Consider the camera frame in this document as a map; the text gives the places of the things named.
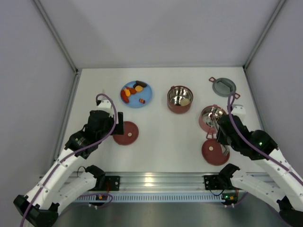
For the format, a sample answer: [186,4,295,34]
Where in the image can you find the small red striped food piece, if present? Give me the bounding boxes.
[139,98,145,104]

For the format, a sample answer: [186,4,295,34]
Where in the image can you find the orange carrot food piece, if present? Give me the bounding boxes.
[124,87,137,97]

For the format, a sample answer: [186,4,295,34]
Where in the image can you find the dark brown food piece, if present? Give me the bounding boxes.
[133,80,147,88]

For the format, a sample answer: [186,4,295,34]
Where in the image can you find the beige round food slice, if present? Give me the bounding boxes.
[180,98,191,106]

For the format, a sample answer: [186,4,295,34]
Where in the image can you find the metal tongs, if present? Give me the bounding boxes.
[211,111,230,156]

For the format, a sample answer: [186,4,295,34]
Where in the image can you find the red sausage food piece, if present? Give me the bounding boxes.
[120,89,129,103]

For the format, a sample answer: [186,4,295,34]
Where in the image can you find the orange round food slice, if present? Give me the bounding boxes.
[135,86,143,92]

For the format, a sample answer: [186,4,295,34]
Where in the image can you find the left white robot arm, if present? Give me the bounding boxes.
[13,110,124,227]

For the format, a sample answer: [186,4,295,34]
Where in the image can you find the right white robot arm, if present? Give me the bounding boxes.
[217,114,303,227]

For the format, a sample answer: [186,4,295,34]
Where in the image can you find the pink lunch container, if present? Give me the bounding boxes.
[198,105,226,140]

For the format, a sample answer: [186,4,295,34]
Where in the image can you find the dark red lunch container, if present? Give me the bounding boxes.
[167,86,194,114]

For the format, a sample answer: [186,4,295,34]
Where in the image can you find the left dark red lid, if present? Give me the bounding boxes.
[113,121,139,146]

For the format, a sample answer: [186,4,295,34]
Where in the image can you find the dark red lid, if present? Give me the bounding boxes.
[201,139,230,166]
[113,121,139,146]

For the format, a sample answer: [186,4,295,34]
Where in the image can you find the right dark red lid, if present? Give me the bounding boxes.
[201,139,230,166]

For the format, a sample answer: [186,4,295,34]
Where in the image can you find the blue plate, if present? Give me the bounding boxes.
[119,80,153,108]

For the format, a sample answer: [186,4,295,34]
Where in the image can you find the grey top lid with clasps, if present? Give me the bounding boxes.
[208,77,240,99]

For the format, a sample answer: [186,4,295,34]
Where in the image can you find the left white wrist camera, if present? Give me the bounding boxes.
[96,99,112,113]

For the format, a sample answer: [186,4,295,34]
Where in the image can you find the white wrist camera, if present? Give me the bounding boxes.
[231,104,246,118]
[96,99,112,113]

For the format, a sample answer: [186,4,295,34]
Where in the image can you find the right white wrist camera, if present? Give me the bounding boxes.
[231,104,246,118]

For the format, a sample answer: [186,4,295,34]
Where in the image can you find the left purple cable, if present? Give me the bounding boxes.
[20,93,118,227]

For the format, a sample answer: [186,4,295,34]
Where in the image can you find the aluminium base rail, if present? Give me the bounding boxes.
[39,171,294,204]

